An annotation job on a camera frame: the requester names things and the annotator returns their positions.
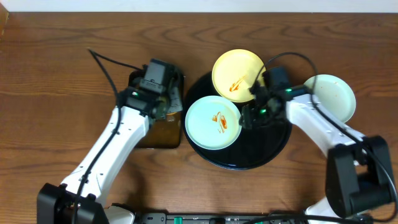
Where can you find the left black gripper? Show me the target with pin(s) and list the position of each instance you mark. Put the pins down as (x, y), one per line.
(171, 101)

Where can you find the yellow plate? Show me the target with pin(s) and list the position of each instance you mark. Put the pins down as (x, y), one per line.
(234, 72)

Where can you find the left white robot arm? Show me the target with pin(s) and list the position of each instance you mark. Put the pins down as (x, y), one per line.
(81, 196)

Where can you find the light green plate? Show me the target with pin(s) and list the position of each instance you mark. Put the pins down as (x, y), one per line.
(335, 95)

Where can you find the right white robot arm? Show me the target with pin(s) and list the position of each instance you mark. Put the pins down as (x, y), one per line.
(359, 174)

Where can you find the rectangular black water tray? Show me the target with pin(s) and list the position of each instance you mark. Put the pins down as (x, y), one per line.
(161, 134)

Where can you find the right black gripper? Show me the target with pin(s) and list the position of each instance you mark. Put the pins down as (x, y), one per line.
(249, 114)

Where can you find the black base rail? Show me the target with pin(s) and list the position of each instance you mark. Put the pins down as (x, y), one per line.
(224, 218)

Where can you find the round black tray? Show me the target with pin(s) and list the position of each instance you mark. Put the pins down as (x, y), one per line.
(252, 149)

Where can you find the orange green sponge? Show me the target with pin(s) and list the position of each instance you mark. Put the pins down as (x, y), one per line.
(170, 117)

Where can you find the light blue plate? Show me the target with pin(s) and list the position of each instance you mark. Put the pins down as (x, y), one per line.
(212, 123)

